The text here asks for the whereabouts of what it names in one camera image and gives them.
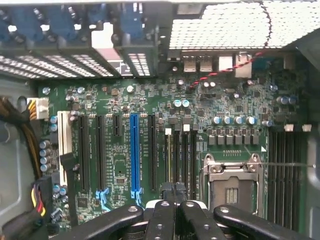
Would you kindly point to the white expansion slot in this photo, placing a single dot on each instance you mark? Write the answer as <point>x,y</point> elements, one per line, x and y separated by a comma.
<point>64,140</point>

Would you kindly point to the perforated metal fan grille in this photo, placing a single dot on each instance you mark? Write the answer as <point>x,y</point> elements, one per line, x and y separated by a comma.
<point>225,25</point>

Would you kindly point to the blue expansion slot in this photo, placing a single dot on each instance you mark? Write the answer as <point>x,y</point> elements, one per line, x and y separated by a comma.
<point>135,155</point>

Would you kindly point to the green motherboard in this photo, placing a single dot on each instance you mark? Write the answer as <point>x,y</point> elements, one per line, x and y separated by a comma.
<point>125,100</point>

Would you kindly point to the long black expansion slot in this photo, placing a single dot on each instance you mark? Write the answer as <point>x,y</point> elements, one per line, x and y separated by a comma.
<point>84,155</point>
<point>101,155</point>
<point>152,155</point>

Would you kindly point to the thin metal locking lever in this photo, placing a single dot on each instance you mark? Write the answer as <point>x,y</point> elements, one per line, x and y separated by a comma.
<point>280,164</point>

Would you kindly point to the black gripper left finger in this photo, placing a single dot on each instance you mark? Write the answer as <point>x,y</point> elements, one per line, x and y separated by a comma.
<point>163,220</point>

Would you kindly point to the silver rear port block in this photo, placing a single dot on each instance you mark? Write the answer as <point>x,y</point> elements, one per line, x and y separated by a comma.
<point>215,63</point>

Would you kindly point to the white power connector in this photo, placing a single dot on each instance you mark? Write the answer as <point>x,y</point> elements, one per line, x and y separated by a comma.
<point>40,107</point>

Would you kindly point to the small white fan header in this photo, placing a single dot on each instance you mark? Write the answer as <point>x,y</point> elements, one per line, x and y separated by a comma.
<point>306,128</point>
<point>289,127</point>

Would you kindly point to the short black expansion slot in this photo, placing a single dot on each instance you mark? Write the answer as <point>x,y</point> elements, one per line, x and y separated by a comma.
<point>117,125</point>

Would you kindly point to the grey metal PC case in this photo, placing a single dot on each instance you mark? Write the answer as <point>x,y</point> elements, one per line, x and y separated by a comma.
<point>15,155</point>

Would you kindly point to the blue silver capacitor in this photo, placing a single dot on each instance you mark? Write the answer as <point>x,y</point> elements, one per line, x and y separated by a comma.
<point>217,120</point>
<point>251,120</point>
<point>185,103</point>
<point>228,120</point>
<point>239,120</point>
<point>177,103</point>

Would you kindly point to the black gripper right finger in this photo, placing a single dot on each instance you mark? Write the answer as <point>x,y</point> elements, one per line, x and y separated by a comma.
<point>190,220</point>

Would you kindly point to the perforated expansion slot cover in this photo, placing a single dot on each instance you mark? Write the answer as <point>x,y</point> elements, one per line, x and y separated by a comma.
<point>138,62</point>
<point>92,65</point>

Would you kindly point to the metal CPU socket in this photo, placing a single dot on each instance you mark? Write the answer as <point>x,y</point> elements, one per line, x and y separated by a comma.
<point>232,185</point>

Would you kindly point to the black RAM slot white latch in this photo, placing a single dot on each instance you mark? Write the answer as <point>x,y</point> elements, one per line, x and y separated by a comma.
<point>169,155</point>
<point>185,155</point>

